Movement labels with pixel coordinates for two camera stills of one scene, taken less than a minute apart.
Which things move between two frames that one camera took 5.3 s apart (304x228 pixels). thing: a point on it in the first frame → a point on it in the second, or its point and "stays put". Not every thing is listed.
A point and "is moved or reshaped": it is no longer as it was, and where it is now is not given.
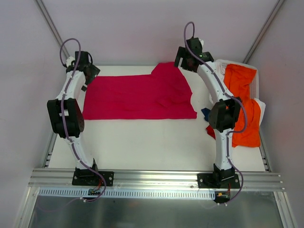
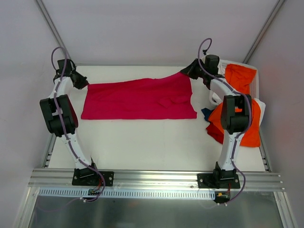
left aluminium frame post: (52, 27) stays put
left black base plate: (92, 178) stays put
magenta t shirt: (165, 94) is moved or reshaped
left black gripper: (92, 71) → (79, 81)
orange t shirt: (239, 79) stays put
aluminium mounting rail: (153, 179) stays put
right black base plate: (218, 180) stays put
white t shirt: (221, 68) stays put
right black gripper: (179, 60) → (190, 70)
